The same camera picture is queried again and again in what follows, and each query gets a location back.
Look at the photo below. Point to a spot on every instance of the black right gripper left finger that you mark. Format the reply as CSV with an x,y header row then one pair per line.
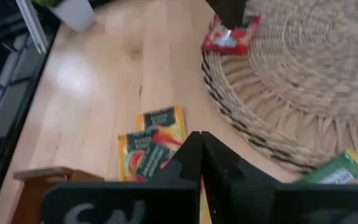
x,y
120,205

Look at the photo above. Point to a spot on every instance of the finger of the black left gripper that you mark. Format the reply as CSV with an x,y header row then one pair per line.
x,y
219,11
236,11

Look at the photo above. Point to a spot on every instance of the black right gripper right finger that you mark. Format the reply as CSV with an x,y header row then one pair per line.
x,y
275,205

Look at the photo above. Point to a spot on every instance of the orange tea packet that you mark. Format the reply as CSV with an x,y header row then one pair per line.
x,y
141,155
166,124

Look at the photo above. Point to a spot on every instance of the green tea packet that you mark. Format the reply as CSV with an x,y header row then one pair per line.
x,y
337,172

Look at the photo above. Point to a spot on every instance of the green plant in white pot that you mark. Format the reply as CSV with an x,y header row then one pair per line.
x,y
73,12

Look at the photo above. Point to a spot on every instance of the silver aluminium extrusion bar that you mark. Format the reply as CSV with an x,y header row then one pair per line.
x,y
33,25

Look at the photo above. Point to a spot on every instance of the black aluminium table frame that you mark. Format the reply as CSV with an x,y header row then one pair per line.
x,y
9,155

